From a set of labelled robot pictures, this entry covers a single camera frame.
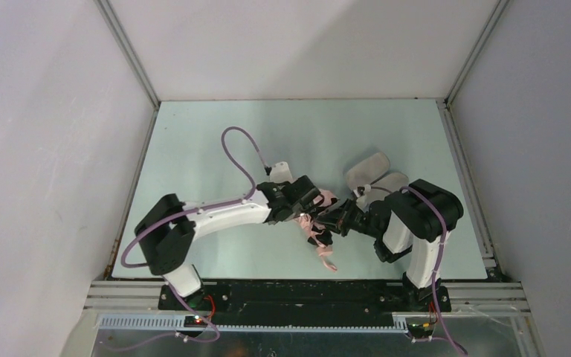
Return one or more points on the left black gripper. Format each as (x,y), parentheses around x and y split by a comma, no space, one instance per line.
(309,198)

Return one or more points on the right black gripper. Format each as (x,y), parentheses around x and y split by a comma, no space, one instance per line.
(343,219)

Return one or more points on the pink folding umbrella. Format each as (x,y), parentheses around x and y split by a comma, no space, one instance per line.
(318,234)

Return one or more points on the white oval storage case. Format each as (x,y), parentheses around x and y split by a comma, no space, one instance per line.
(374,170)

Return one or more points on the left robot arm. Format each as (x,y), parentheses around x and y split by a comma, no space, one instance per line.
(167,232)

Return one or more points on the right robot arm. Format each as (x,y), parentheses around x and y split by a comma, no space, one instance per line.
(415,220)

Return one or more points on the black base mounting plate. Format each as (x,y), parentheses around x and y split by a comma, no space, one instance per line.
(312,303)

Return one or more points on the right controller board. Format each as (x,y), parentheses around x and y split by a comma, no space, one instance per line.
(420,332)

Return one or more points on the controller board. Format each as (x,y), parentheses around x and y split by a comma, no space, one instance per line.
(420,332)
(195,322)

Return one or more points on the left controller board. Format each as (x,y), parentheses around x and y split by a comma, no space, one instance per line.
(195,322)

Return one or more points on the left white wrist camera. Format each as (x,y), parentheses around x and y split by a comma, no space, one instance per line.
(280,173)

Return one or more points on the aluminium frame rail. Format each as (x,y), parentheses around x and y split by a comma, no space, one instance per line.
(151,305)

